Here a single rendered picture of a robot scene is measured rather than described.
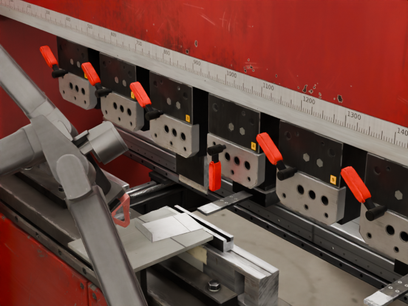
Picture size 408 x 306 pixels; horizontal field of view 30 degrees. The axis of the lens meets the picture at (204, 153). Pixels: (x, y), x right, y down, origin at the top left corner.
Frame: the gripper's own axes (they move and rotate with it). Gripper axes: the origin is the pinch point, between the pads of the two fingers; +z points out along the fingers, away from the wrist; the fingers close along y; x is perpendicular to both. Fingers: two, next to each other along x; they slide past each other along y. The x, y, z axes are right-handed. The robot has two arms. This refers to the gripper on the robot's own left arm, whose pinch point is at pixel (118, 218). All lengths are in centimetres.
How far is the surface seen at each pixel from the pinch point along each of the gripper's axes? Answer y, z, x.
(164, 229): -0.2, 11.7, -7.1
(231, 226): 129, 165, -74
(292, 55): -32, -26, -34
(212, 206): 1.1, 18.8, -20.3
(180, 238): -5.5, 11.9, -7.1
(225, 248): -12.1, 17.4, -12.7
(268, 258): 95, 162, -69
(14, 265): 67, 41, 18
